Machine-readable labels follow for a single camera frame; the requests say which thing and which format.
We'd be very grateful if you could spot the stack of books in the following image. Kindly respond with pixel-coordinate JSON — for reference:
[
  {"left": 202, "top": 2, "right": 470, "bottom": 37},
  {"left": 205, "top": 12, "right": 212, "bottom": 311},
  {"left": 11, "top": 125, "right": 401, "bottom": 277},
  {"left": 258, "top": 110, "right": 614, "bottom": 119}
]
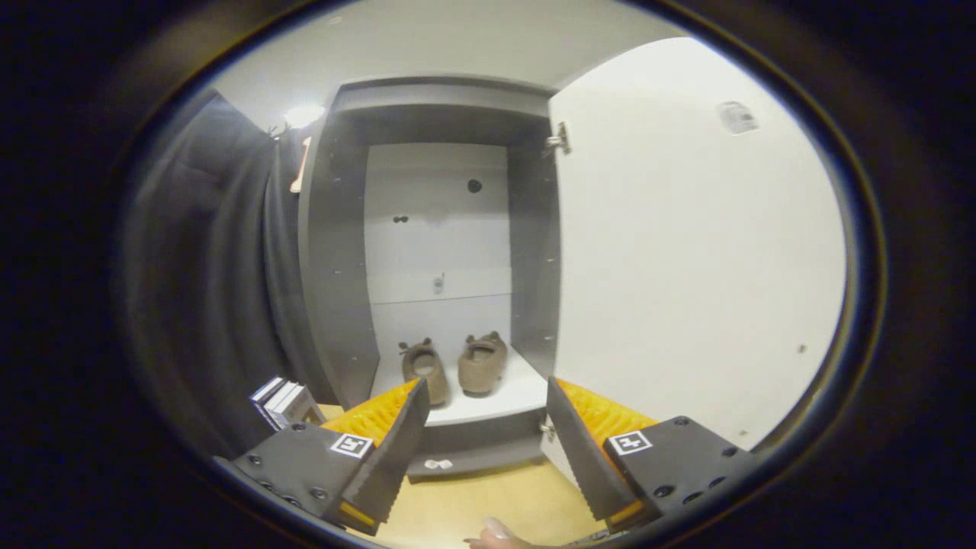
[{"left": 250, "top": 376, "right": 327, "bottom": 432}]

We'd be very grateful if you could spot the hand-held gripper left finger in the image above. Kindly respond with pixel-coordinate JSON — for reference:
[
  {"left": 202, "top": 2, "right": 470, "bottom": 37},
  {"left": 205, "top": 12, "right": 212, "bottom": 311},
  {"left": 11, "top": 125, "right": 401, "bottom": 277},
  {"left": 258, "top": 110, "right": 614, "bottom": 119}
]
[{"left": 212, "top": 377, "right": 432, "bottom": 537}]

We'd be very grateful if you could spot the bright round lamp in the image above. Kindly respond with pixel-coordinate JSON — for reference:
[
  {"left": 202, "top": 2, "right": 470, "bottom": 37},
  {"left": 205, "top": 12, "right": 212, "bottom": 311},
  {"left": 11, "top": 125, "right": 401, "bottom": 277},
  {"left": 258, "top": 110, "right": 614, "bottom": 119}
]
[{"left": 284, "top": 103, "right": 327, "bottom": 129}]

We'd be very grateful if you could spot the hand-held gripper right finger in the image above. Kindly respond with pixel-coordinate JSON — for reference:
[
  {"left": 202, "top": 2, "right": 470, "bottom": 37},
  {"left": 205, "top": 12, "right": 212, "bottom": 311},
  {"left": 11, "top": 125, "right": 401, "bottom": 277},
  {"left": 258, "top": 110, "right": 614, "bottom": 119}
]
[{"left": 546, "top": 376, "right": 756, "bottom": 535}]

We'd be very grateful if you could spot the grey shoe cabinet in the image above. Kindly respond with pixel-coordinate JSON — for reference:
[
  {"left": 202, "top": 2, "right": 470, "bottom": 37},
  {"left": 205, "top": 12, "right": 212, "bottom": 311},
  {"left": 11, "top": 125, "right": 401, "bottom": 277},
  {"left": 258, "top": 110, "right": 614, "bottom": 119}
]
[{"left": 297, "top": 75, "right": 561, "bottom": 481}]

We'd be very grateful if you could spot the brown plush shoe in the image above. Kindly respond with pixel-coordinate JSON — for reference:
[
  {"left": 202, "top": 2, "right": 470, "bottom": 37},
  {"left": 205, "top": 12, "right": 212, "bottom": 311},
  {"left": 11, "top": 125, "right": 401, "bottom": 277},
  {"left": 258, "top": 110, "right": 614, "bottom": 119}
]
[
  {"left": 399, "top": 338, "right": 451, "bottom": 406},
  {"left": 457, "top": 330, "right": 509, "bottom": 397}
]

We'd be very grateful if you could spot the metal door hinge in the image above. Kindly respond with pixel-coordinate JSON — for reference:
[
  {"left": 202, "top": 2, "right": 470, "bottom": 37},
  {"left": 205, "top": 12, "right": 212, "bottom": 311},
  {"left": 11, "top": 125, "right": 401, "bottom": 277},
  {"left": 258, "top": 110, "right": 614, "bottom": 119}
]
[{"left": 543, "top": 120, "right": 573, "bottom": 157}]

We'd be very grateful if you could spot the white shoe cabinet door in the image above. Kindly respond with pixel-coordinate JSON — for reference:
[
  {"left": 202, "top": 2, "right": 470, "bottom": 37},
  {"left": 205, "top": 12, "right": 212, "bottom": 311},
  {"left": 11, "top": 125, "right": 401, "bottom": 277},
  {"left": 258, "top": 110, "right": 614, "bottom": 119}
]
[{"left": 540, "top": 37, "right": 847, "bottom": 489}]

